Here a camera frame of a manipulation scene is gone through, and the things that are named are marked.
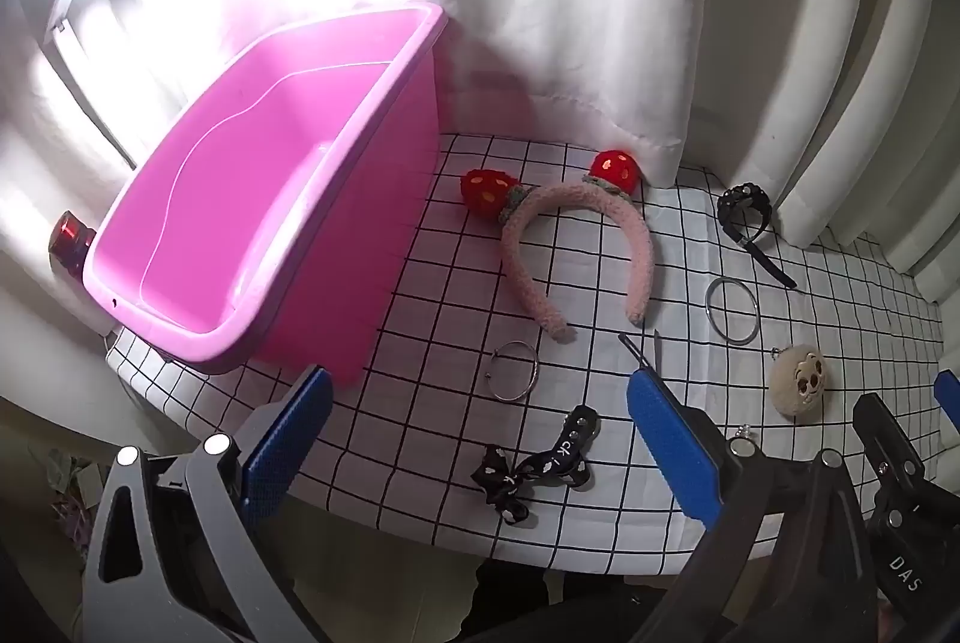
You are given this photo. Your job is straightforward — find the black wristwatch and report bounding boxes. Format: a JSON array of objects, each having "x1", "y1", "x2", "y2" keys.
[{"x1": 716, "y1": 182, "x2": 798, "y2": 290}]

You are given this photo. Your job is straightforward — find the pink plastic basin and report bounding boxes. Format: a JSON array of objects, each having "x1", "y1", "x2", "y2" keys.
[{"x1": 82, "y1": 2, "x2": 449, "y2": 389}]

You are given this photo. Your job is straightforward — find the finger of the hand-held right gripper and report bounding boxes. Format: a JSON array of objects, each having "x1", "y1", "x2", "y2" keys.
[
  {"x1": 934, "y1": 369, "x2": 960, "y2": 435},
  {"x1": 853, "y1": 392, "x2": 927, "y2": 488}
]

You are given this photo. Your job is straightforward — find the crumpled paper clutter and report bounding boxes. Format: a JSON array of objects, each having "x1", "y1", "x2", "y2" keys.
[{"x1": 45, "y1": 452, "x2": 106, "y2": 546}]

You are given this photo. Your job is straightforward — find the red water bottle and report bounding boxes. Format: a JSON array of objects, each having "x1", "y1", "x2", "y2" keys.
[{"x1": 49, "y1": 210, "x2": 97, "y2": 277}]

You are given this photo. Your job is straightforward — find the white curtain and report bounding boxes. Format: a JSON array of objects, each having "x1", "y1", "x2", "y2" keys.
[{"x1": 0, "y1": 0, "x2": 960, "y2": 307}]

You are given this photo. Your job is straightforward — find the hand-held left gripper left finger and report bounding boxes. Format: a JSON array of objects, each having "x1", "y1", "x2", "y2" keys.
[{"x1": 79, "y1": 365, "x2": 335, "y2": 643}]

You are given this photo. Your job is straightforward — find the silver bracelet with clasp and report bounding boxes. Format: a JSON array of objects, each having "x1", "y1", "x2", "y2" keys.
[{"x1": 487, "y1": 341, "x2": 539, "y2": 401}]

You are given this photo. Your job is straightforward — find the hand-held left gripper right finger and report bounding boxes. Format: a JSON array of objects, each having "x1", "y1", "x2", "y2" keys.
[{"x1": 626, "y1": 367, "x2": 882, "y2": 643}]

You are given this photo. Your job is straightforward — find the black printed ribbon bow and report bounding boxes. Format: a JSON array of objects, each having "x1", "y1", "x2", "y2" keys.
[{"x1": 471, "y1": 404, "x2": 601, "y2": 525}]

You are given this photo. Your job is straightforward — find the white desk lamp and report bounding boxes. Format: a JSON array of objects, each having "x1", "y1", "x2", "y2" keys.
[{"x1": 41, "y1": 0, "x2": 147, "y2": 172}]

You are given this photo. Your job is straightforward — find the pink strawberry headband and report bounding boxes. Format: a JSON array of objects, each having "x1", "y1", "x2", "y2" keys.
[{"x1": 460, "y1": 146, "x2": 653, "y2": 344}]

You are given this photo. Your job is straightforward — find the plain silver bangle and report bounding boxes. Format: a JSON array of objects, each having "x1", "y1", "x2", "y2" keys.
[{"x1": 705, "y1": 275, "x2": 760, "y2": 344}]

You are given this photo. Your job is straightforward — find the beige plush ball keychain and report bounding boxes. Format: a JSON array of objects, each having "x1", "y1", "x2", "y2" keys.
[{"x1": 769, "y1": 343, "x2": 826, "y2": 420}]

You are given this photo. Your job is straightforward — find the thin dark hair band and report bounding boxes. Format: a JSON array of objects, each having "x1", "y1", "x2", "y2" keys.
[{"x1": 616, "y1": 328, "x2": 662, "y2": 375}]

